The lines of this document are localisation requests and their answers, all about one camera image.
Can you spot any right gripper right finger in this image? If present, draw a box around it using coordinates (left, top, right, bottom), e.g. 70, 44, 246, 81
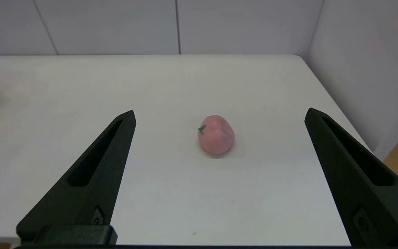
304, 108, 398, 247

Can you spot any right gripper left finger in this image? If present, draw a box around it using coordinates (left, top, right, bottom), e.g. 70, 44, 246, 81
16, 110, 136, 245

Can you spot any pink plush peach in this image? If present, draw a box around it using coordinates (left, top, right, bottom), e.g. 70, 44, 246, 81
198, 115, 235, 157

